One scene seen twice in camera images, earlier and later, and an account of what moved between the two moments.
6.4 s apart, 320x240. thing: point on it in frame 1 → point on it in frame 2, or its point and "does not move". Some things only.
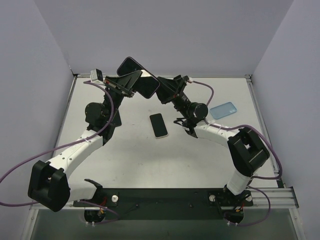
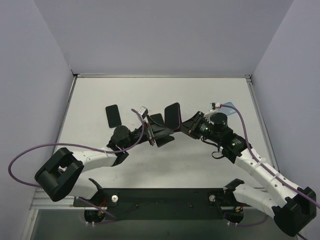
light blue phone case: (223, 110) does not move
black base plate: (168, 203) does not move
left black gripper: (119, 86) → (150, 132)
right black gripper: (172, 93) → (193, 124)
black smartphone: (116, 121) does not move
